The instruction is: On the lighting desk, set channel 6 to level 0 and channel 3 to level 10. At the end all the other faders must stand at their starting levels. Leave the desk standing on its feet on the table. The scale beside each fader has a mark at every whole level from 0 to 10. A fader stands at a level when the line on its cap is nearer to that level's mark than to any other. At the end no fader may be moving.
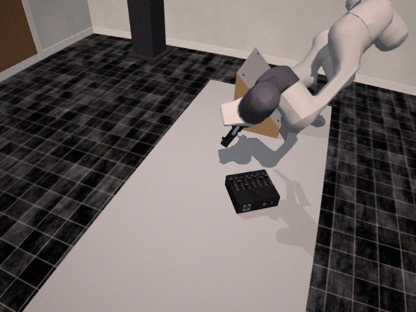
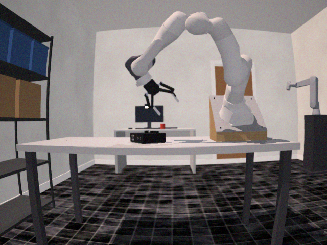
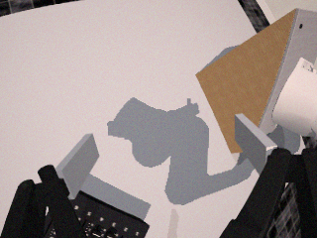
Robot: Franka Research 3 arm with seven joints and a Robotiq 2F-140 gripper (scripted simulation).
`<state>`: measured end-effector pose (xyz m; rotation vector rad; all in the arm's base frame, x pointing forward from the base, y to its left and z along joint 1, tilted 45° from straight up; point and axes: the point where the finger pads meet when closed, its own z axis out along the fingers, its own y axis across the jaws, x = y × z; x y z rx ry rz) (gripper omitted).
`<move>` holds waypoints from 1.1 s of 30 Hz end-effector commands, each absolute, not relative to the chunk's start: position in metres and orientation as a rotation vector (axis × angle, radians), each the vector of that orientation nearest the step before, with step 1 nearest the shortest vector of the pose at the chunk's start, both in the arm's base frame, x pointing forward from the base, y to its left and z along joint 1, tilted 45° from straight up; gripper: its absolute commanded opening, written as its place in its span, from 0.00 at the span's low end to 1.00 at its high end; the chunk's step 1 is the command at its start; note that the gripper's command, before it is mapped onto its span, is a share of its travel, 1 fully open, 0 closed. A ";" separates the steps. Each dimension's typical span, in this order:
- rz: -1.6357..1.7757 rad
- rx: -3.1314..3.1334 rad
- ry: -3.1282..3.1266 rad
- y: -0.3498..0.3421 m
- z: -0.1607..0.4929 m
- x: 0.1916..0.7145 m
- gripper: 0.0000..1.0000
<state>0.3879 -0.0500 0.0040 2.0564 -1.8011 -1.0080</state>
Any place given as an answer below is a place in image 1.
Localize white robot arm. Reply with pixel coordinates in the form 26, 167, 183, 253
220, 0, 409, 129

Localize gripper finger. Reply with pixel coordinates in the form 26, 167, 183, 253
220, 125, 243, 148

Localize black lighting desk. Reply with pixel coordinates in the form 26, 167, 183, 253
225, 169, 280, 214

